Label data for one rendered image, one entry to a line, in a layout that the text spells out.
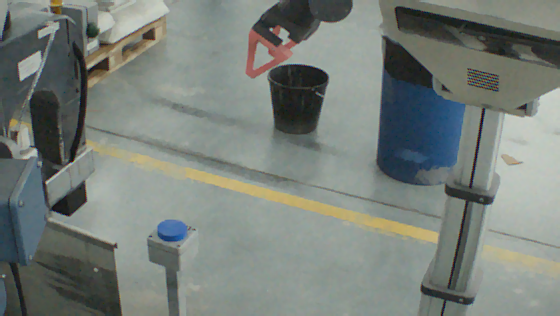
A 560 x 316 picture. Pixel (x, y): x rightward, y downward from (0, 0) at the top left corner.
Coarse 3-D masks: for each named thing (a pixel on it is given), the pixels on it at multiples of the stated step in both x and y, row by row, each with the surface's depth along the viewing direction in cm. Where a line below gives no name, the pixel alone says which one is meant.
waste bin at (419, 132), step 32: (384, 32) 316; (384, 64) 322; (416, 64) 306; (384, 96) 330; (416, 96) 314; (384, 128) 335; (416, 128) 321; (448, 128) 321; (384, 160) 341; (416, 160) 329; (448, 160) 331
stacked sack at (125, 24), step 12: (144, 0) 464; (156, 0) 467; (120, 12) 445; (132, 12) 448; (144, 12) 451; (156, 12) 460; (168, 12) 475; (120, 24) 431; (132, 24) 440; (144, 24) 453; (108, 36) 427; (120, 36) 432
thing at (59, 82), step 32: (32, 32) 111; (64, 32) 119; (0, 64) 106; (64, 64) 121; (32, 96) 124; (64, 96) 124; (0, 128) 110; (32, 128) 128; (64, 128) 126; (64, 160) 129
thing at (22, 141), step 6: (12, 126) 108; (24, 126) 108; (12, 132) 107; (18, 132) 107; (24, 132) 107; (12, 138) 107; (18, 138) 107; (24, 138) 108; (18, 144) 108; (24, 144) 108; (24, 150) 109; (30, 150) 110; (36, 150) 111; (24, 156) 108
